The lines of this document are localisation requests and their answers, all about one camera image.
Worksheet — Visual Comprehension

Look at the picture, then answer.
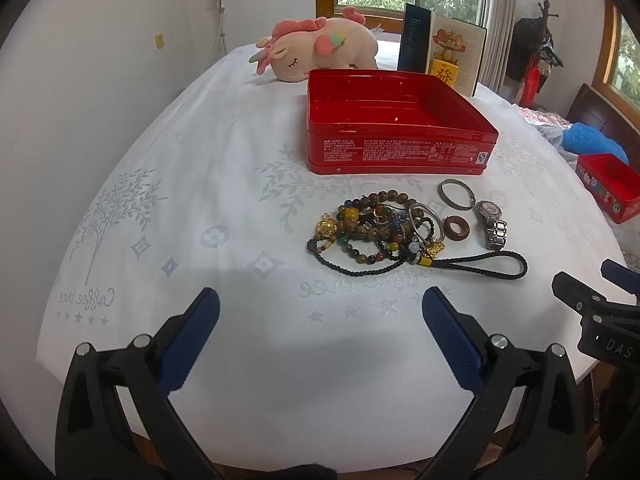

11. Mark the small red printed tin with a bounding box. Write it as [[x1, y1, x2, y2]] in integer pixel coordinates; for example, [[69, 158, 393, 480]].
[[575, 153, 640, 225]]

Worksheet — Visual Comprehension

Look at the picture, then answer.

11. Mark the silver bangle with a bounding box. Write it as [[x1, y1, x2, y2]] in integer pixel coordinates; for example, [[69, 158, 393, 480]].
[[407, 202, 445, 241]]

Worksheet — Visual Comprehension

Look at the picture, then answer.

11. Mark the brown wooden ring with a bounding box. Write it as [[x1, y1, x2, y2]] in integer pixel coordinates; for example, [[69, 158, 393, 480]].
[[444, 215, 471, 242]]

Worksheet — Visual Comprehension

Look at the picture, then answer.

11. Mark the blue cloth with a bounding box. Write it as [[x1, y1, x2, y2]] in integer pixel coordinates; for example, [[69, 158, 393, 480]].
[[560, 122, 630, 166]]

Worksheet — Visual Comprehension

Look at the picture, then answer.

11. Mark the dark wooden headboard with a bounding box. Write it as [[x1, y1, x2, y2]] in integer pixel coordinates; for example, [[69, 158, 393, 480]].
[[567, 83, 640, 161]]

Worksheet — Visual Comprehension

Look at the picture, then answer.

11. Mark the red tin box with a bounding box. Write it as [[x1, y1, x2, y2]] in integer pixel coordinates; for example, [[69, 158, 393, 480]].
[[306, 69, 500, 177]]

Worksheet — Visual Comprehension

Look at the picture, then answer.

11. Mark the pink plush unicorn toy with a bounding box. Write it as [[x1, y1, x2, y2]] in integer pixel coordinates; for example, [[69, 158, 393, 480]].
[[249, 6, 381, 84]]

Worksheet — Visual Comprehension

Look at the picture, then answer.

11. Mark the white patterned tablecloth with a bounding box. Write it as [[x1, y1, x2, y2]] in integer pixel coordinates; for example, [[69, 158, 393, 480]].
[[36, 42, 631, 473]]

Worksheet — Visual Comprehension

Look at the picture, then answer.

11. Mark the white curtain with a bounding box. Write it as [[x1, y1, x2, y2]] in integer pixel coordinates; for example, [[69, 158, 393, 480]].
[[480, 0, 518, 93]]

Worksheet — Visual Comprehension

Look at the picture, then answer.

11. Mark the thin metal bangle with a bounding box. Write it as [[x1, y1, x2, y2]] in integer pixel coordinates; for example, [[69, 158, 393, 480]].
[[439, 178, 477, 209]]

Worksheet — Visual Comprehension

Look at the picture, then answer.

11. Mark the pink blanket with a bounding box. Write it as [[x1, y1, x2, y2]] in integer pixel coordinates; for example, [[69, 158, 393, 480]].
[[515, 105, 573, 136]]

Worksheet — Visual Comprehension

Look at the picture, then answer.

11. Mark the black beaded string gold ball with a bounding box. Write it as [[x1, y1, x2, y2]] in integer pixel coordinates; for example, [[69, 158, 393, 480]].
[[306, 214, 401, 277]]

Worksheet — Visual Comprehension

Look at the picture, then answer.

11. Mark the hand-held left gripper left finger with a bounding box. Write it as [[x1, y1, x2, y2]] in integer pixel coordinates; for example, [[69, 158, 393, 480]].
[[55, 287, 222, 480]]

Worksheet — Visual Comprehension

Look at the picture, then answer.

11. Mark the black braided cord gold charm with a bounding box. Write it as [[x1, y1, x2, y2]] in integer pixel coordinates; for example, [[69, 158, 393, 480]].
[[420, 242, 529, 281]]

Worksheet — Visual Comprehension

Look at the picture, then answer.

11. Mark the dark coat rack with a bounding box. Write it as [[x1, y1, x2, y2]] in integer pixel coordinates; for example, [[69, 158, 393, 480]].
[[510, 0, 566, 86]]

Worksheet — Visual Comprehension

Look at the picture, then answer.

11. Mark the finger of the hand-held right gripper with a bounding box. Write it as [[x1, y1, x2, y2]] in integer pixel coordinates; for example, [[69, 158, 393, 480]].
[[601, 259, 640, 306], [551, 271, 640, 322]]

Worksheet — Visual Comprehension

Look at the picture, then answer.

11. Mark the pile of mixed bead jewelry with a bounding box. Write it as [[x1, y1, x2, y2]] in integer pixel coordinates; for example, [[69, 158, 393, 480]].
[[335, 189, 446, 267]]

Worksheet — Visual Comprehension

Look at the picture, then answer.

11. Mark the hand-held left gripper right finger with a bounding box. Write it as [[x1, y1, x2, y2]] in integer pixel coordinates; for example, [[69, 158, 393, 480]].
[[421, 286, 588, 480]]

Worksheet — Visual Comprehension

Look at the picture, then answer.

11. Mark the silver wristwatch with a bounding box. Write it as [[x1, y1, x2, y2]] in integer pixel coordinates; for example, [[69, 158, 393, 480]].
[[475, 200, 508, 252]]

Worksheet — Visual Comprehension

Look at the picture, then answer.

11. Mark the open dark blue book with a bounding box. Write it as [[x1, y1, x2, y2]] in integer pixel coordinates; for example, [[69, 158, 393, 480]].
[[397, 3, 488, 98]]

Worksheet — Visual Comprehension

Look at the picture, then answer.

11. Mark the brown bead bracelet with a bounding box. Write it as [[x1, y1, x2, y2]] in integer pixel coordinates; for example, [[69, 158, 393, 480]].
[[360, 189, 426, 216]]

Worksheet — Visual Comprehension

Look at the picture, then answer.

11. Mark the small wooden framed window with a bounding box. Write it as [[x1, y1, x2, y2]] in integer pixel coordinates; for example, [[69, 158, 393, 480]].
[[592, 0, 640, 106]]

